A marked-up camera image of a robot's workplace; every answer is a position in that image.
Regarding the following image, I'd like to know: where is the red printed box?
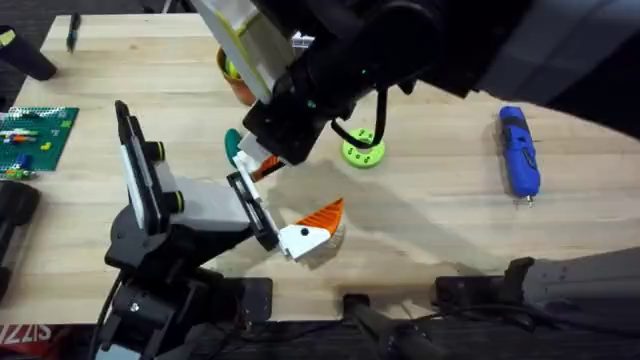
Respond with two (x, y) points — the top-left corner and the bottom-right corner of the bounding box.
(0, 323), (67, 360)

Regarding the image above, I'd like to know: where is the green board with toy blocks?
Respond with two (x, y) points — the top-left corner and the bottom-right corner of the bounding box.
(0, 105), (81, 182)

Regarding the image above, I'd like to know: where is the right wrist upright plate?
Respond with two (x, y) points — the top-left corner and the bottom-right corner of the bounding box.
(191, 0), (297, 105)

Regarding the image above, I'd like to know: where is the dark pen tool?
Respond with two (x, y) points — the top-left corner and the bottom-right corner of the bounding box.
(65, 12), (83, 54)

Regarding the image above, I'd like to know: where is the wrist upright plate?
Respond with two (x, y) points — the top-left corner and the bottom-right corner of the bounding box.
(191, 0), (297, 105)
(114, 99), (168, 236)

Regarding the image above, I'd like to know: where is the green disc with holes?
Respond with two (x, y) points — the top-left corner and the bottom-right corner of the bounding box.
(341, 127), (387, 169)

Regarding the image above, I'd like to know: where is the black rail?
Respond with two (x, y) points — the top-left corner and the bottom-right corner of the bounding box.
(64, 318), (640, 360)

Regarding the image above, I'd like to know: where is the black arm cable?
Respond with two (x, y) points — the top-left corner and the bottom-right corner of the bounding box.
(87, 272), (126, 360)

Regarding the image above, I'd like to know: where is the blue electric screwdriver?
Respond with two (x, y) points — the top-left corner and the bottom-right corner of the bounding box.
(498, 105), (542, 207)

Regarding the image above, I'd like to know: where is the black tube with yellow tape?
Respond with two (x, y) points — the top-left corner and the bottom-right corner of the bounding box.
(0, 24), (59, 82)

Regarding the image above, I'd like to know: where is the orange tub with toys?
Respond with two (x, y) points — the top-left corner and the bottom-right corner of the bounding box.
(215, 45), (258, 107)

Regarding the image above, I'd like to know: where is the black bulky equipment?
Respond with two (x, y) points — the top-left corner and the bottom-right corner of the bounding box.
(0, 179), (42, 302)

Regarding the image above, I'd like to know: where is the teal toy vegetable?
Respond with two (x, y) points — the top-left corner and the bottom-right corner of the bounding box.
(224, 128), (245, 170)

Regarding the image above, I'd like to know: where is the left wrist upright plate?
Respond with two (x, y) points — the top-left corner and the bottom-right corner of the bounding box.
(114, 99), (168, 236)

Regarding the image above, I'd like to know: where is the black stand post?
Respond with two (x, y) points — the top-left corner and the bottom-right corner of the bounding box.
(341, 293), (437, 360)

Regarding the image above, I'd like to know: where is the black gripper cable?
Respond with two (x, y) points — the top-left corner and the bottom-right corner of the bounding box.
(329, 88), (390, 149)

